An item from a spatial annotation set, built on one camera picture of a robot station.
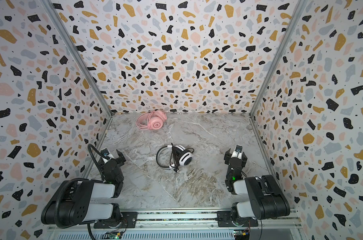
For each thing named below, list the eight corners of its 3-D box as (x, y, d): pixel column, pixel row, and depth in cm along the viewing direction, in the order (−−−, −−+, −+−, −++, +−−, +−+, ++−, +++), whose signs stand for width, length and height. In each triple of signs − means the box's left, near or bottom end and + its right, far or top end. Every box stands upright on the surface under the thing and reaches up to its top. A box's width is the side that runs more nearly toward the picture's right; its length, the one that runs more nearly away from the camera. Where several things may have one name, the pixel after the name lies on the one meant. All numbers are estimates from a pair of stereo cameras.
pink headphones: (135, 132, 112) (132, 123, 105) (140, 117, 122) (137, 109, 115) (165, 132, 113) (163, 124, 105) (167, 118, 122) (165, 109, 115)
